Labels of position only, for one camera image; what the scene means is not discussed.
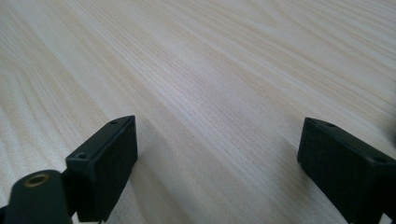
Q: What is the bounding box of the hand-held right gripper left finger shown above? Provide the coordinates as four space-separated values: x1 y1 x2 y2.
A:
64 115 139 223

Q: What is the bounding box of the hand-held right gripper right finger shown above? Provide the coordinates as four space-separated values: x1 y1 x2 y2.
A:
296 117 396 224

